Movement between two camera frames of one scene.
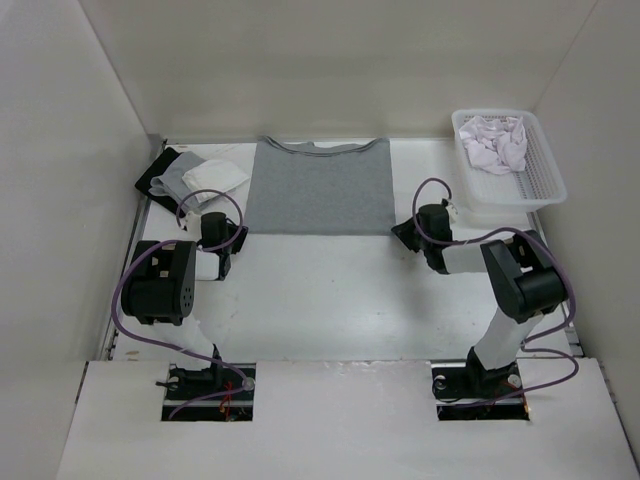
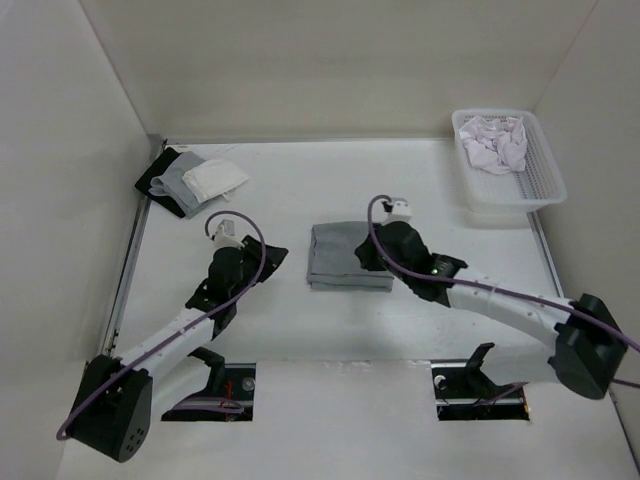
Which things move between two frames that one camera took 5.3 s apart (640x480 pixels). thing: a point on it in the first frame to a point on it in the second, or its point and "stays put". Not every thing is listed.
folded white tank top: (213, 174) stays put
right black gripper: (403, 231) to (365, 254)
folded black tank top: (155, 169) stays put
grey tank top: (304, 189) to (333, 264)
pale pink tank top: (496, 146) stays put
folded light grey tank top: (172, 184) stays put
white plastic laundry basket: (504, 162) stays put
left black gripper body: (231, 232) to (241, 286)
